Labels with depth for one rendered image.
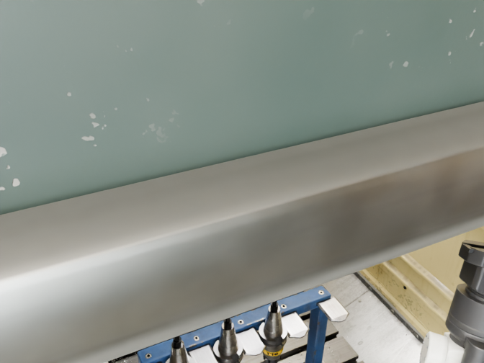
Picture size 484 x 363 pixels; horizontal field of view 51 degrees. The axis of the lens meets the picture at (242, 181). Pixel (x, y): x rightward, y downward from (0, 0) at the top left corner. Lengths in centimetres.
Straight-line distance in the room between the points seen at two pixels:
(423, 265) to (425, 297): 10
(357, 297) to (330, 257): 170
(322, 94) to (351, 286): 173
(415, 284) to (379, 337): 22
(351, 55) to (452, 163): 5
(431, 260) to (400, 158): 141
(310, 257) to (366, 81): 6
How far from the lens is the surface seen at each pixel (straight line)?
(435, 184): 17
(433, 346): 91
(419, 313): 171
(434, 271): 158
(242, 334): 119
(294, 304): 124
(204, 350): 116
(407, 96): 19
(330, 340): 166
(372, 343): 176
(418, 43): 18
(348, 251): 16
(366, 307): 183
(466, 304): 88
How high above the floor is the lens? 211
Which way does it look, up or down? 32 degrees down
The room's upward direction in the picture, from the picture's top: straight up
